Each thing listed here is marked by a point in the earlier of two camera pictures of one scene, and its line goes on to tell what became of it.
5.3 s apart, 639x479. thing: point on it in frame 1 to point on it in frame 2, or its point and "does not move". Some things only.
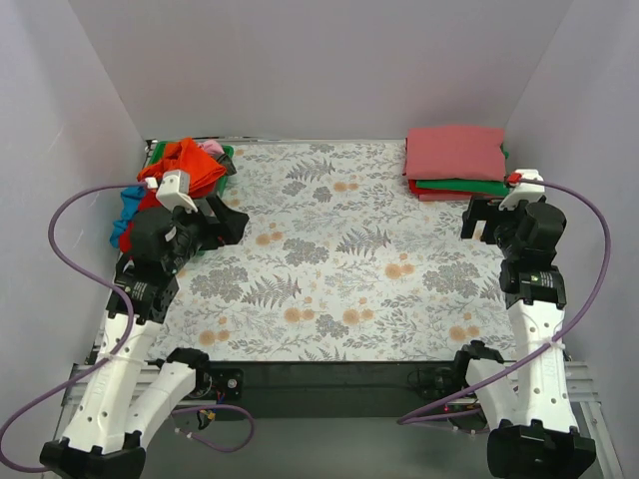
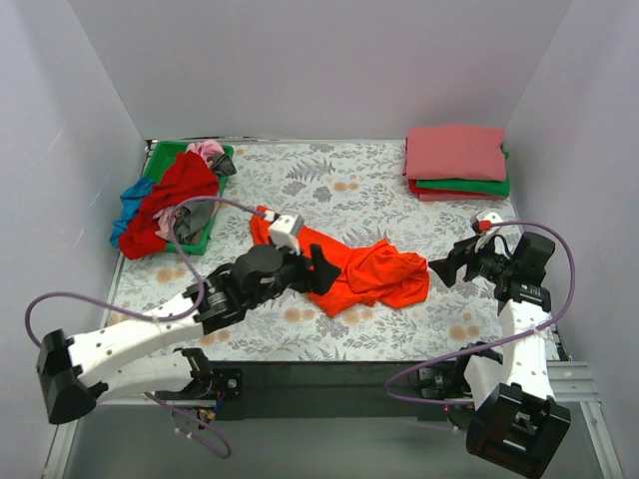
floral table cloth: [335, 263] does not move
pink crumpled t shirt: [213, 147] does not move
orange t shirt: [184, 155] to [367, 269]
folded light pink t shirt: [445, 198] does not move
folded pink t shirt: [444, 153] does not move
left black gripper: [212, 220] to [304, 272]
